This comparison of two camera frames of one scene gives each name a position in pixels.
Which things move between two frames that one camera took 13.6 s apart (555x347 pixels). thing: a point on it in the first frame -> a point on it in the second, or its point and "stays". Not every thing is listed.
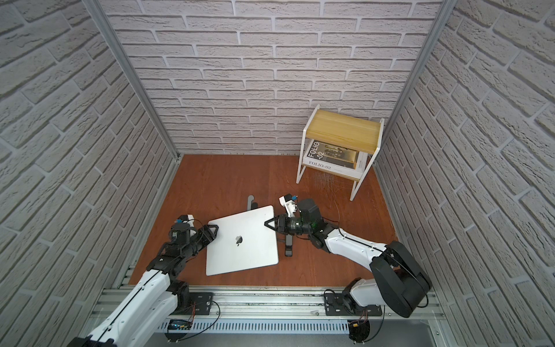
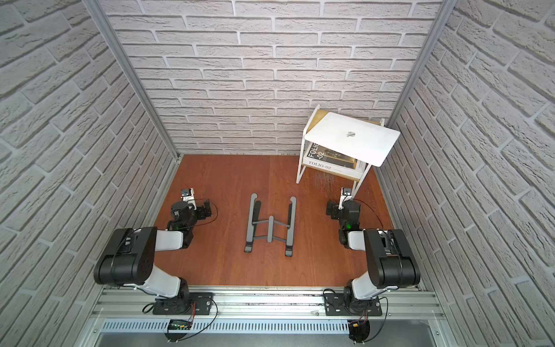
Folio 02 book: x=335 y=158 stays
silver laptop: x=243 y=241 -> x=353 y=137
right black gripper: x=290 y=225 -> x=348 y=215
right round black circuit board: x=359 y=330 stays
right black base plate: x=343 y=304 stays
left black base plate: x=200 y=303 stays
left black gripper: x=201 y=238 -> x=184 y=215
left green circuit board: x=180 y=324 stays
